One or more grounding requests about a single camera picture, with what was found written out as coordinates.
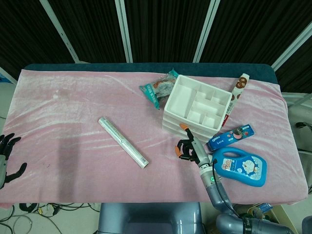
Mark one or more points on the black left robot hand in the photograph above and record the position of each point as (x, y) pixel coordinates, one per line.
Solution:
(3, 165)

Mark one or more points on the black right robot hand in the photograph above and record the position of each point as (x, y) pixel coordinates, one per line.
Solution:
(198, 151)

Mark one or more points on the clear plastic drawer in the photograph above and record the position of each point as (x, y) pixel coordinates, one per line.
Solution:
(170, 120)

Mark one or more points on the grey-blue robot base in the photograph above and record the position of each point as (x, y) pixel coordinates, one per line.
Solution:
(146, 219)

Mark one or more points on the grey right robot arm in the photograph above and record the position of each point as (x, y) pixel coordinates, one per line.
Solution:
(217, 192)

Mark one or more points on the white plastic drawer cabinet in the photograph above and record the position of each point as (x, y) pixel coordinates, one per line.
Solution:
(182, 97)

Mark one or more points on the blue Oreo box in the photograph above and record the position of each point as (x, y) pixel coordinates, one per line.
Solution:
(229, 137)

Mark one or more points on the blue detergent bottle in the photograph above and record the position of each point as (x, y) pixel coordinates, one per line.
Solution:
(243, 168)

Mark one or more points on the teal snack bag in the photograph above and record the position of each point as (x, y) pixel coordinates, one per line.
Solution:
(158, 90)

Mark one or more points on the silver foil roll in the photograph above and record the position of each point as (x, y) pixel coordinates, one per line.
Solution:
(123, 142)

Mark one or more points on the long white cookie box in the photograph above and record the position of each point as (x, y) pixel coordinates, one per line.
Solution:
(240, 86)

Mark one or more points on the tape roll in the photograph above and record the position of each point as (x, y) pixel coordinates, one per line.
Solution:
(258, 213)

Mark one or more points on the small blue packet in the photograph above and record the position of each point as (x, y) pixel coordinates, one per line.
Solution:
(265, 207)

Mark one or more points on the white board blue label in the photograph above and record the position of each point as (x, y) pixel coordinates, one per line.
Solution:
(6, 76)

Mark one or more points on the pink velvet cloth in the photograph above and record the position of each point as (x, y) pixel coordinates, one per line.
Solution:
(73, 109)

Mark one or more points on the cardboard box with clutter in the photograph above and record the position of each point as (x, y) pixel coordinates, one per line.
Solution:
(280, 210)

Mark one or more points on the white grey side furniture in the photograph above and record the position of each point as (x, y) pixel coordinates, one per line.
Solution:
(301, 122)

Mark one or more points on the black partition panel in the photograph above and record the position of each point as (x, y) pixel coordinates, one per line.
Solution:
(297, 73)
(253, 29)
(92, 29)
(22, 31)
(165, 29)

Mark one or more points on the white partition post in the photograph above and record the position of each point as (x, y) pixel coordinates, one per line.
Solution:
(290, 46)
(62, 31)
(204, 31)
(124, 31)

